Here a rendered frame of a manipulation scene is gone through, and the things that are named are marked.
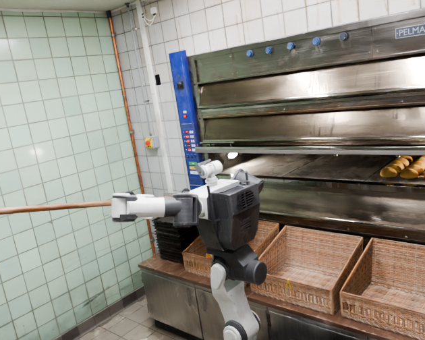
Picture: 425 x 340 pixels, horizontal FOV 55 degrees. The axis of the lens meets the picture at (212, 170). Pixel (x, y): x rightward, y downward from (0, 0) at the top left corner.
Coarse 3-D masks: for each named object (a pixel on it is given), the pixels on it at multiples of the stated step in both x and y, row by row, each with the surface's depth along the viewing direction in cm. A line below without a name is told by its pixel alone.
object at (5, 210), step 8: (104, 200) 214; (0, 208) 175; (8, 208) 177; (16, 208) 180; (24, 208) 182; (32, 208) 185; (40, 208) 188; (48, 208) 190; (56, 208) 193; (64, 208) 197; (72, 208) 200
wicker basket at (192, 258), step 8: (264, 224) 298; (272, 224) 294; (256, 232) 303; (264, 232) 299; (272, 232) 285; (256, 240) 303; (264, 240) 278; (272, 240) 286; (192, 248) 303; (200, 248) 310; (256, 248) 272; (264, 248) 279; (184, 256) 296; (192, 256) 290; (200, 256) 284; (264, 256) 280; (184, 264) 298; (192, 264) 304; (200, 264) 287; (208, 264) 281; (192, 272) 294; (200, 272) 288; (208, 272) 283
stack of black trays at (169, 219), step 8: (160, 224) 316; (168, 224) 311; (160, 232) 318; (168, 232) 314; (176, 232) 307; (184, 232) 311; (192, 232) 318; (160, 240) 321; (168, 240) 317; (176, 240) 310; (184, 240) 311; (192, 240) 318; (200, 240) 325; (160, 248) 324; (168, 248) 319; (176, 248) 313; (184, 248) 310; (160, 256) 326; (168, 256) 322; (176, 256) 316
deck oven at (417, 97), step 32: (192, 64) 306; (352, 96) 235; (384, 96) 223; (416, 96) 213; (224, 160) 335; (352, 192) 249; (384, 192) 237; (288, 224) 287; (320, 224) 270; (352, 224) 255
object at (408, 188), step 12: (264, 180) 290; (276, 180) 284; (288, 180) 277; (300, 180) 271; (312, 180) 267; (324, 180) 263; (336, 180) 259; (348, 180) 255; (408, 192) 228; (420, 192) 224
